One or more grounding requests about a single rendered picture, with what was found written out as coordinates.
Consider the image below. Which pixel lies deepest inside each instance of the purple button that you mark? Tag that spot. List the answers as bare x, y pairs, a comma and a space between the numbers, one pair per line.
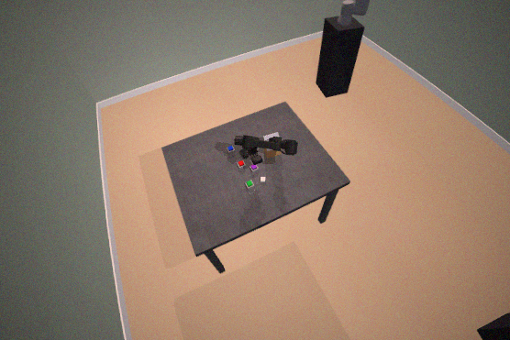
254, 168

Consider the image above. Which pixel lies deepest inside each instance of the green button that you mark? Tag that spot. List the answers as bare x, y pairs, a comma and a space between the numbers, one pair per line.
249, 185

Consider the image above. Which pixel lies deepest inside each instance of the red button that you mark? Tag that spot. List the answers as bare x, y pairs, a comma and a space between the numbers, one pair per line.
241, 165

